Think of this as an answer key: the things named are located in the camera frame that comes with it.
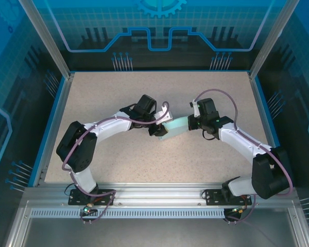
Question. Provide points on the light teal paper box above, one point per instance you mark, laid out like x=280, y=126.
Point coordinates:
x=177, y=127

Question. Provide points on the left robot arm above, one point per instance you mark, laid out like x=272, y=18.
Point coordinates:
x=77, y=149

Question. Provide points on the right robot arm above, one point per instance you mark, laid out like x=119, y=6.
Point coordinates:
x=267, y=172

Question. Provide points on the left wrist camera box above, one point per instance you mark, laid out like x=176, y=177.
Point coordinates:
x=164, y=117

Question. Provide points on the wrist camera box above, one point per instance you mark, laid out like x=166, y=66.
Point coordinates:
x=195, y=108
x=164, y=117

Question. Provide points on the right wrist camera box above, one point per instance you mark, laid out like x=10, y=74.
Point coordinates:
x=195, y=108

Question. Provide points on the aluminium side rail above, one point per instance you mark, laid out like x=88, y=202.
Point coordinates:
x=260, y=103
x=54, y=123

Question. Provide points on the aluminium frame beam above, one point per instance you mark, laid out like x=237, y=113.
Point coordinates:
x=157, y=191

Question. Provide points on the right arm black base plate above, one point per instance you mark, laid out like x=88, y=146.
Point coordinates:
x=211, y=196

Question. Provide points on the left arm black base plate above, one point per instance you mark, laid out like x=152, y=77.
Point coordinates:
x=105, y=196

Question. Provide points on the aluminium frame post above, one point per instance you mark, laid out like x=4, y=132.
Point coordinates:
x=49, y=38
x=273, y=38

